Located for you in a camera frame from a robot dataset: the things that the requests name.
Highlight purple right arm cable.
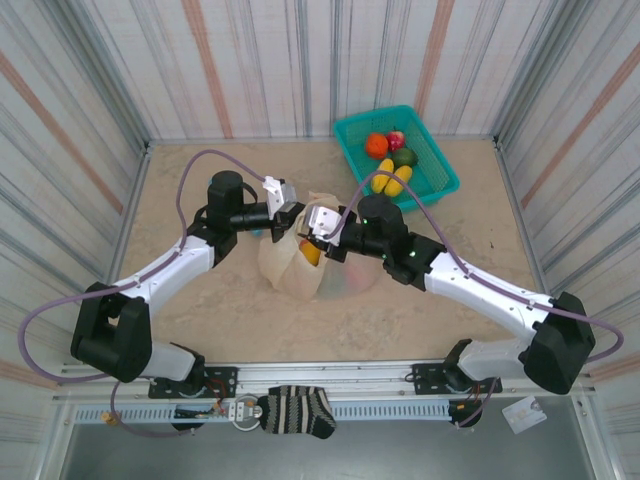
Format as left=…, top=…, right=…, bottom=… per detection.
left=332, top=169, right=625, bottom=430

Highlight white card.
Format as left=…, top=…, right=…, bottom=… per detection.
left=501, top=395, right=547, bottom=435

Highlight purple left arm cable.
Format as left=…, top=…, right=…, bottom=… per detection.
left=18, top=149, right=266, bottom=439

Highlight yellow fake banana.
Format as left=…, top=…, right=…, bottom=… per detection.
left=384, top=165, right=415, bottom=197
left=298, top=239, right=323, bottom=268
left=370, top=158, right=396, bottom=195

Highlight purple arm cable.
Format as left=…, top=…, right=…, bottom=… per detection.
left=18, top=149, right=266, bottom=439
left=332, top=169, right=625, bottom=430

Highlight cream plastic bag orange prints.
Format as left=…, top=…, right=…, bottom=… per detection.
left=257, top=189, right=381, bottom=302

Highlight orange fake orange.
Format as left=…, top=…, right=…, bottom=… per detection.
left=364, top=133, right=390, bottom=160

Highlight black white striped cloth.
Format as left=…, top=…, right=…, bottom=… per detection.
left=257, top=384, right=339, bottom=441

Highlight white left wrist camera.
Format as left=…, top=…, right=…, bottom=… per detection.
left=260, top=174, right=305, bottom=221

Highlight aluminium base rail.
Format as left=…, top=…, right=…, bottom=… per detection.
left=49, top=355, right=599, bottom=404

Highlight white round clamp ring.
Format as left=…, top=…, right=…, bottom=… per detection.
left=229, top=394, right=264, bottom=432

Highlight white slotted cable duct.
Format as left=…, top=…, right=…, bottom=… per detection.
left=72, top=402, right=454, bottom=424

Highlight teal plastic basket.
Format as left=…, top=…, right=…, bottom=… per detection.
left=333, top=104, right=462, bottom=215

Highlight light green fake fruit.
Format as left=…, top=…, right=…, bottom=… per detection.
left=390, top=147, right=419, bottom=169

